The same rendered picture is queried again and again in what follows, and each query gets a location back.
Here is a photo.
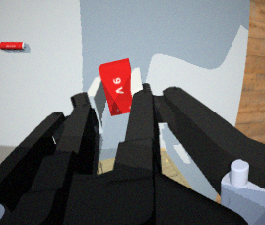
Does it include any small wooden chest of drawers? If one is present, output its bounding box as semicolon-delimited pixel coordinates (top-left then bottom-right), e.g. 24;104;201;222
98;148;194;190

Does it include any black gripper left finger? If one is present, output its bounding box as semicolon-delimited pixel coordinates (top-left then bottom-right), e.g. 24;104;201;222
0;76;109;225

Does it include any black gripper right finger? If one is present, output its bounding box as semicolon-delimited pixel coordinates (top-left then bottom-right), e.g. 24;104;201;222
100;68;265;225

